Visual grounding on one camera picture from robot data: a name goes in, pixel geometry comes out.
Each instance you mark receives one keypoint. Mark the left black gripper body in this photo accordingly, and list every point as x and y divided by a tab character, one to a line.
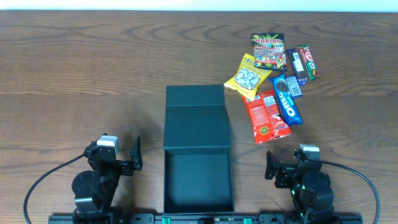
123	166

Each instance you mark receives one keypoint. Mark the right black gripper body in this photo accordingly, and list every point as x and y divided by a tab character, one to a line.
282	172

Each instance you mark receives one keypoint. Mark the red snack bag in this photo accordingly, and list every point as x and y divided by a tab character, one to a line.
267	122

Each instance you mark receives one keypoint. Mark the dark green gift box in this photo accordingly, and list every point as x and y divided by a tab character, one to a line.
197	144

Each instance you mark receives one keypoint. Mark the blue Oreo cookie pack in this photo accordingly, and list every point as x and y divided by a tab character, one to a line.
288	108

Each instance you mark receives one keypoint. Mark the yellow seed snack bag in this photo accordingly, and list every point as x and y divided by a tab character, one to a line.
248	78

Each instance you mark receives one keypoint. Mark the Haribo gummy candy bag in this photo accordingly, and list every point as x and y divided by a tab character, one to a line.
269	51

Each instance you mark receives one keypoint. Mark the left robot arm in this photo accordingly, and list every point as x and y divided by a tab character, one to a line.
95	189

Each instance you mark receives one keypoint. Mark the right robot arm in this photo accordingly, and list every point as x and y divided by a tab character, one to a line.
310	188

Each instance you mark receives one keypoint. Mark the small blue snack box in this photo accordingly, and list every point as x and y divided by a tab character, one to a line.
294	87

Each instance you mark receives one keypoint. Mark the red green KitKat bar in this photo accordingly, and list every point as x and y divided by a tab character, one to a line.
310	64

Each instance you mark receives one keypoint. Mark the dark purple chocolate bar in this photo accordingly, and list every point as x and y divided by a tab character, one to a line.
297	66

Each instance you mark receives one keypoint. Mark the black mounting rail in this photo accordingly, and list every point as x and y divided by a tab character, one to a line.
148	218

